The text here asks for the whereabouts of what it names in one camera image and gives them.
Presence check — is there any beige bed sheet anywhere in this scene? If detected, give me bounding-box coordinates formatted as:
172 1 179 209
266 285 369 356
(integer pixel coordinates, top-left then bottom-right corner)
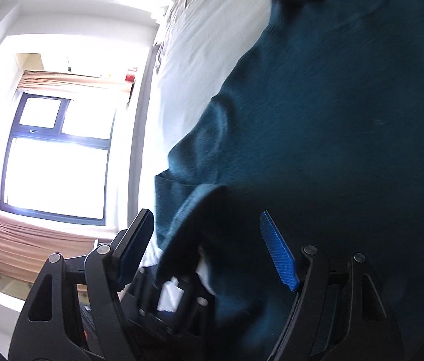
136 0 325 234

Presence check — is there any window with dark frame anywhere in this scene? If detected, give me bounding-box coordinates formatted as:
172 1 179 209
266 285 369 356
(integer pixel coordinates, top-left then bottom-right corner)
0 92 115 226

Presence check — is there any beige curtain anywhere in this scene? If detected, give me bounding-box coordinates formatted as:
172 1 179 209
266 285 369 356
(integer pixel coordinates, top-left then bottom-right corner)
0 70 134 282

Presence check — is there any dark teal knit sweater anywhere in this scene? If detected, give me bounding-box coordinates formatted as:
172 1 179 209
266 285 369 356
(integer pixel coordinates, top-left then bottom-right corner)
155 0 424 360

